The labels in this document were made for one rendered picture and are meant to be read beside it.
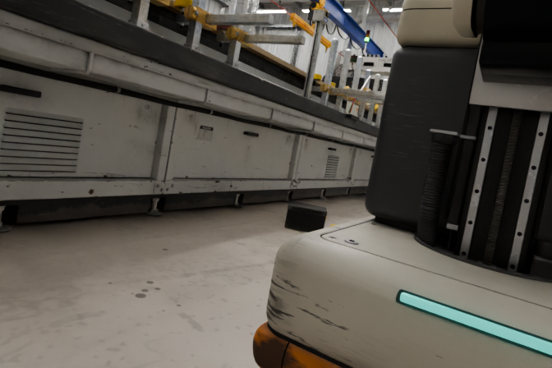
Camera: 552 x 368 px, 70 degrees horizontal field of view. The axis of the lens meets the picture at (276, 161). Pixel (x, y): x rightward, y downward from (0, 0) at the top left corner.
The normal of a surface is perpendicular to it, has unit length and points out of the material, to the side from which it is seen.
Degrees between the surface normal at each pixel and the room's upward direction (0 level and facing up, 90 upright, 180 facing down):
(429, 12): 90
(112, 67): 90
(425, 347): 90
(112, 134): 90
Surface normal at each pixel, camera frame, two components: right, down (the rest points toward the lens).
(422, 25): -0.51, -0.04
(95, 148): 0.85, 0.18
